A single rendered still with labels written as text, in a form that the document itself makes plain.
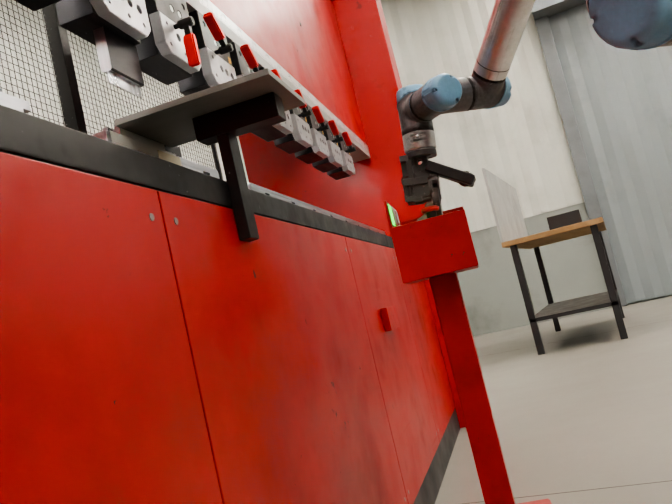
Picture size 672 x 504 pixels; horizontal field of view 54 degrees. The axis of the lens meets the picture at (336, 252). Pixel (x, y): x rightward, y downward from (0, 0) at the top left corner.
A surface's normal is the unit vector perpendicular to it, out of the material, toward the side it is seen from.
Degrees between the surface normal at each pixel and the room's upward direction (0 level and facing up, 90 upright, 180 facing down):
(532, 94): 90
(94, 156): 90
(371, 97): 90
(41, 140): 90
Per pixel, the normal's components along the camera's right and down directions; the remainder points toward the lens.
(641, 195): -0.54, 0.04
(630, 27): -0.86, 0.25
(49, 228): 0.94, -0.25
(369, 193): -0.25, -0.04
